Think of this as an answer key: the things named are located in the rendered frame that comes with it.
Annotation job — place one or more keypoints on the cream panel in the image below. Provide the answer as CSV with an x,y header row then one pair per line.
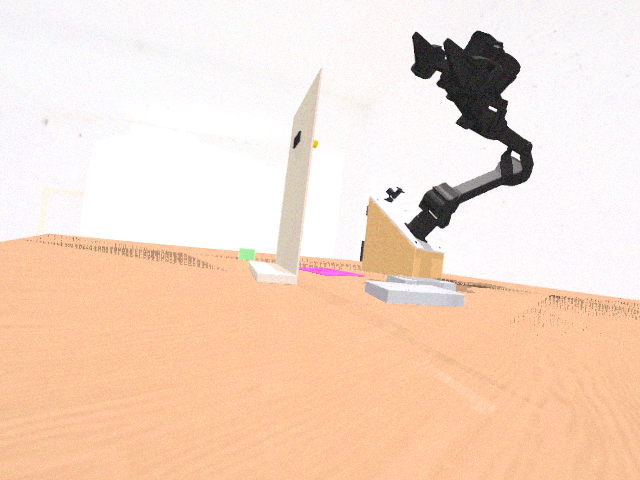
x,y
286,266

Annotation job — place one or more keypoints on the light green square block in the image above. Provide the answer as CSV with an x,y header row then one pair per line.
x,y
246,254

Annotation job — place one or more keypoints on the pink flat square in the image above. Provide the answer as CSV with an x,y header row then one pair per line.
x,y
328,272

